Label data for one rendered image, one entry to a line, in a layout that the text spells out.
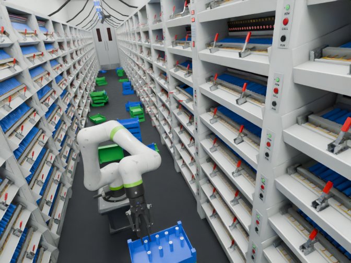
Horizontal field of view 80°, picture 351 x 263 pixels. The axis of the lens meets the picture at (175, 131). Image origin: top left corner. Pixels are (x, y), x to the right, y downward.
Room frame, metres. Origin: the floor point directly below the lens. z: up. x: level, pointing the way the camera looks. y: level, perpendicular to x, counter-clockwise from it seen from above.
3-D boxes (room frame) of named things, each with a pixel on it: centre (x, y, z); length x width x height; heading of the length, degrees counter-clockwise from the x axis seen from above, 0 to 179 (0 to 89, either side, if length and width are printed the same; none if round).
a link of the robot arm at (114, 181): (1.34, 0.51, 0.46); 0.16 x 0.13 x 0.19; 130
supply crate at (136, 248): (0.71, 0.12, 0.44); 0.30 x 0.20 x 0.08; 109
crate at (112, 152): (2.32, 0.84, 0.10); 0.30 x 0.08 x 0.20; 102
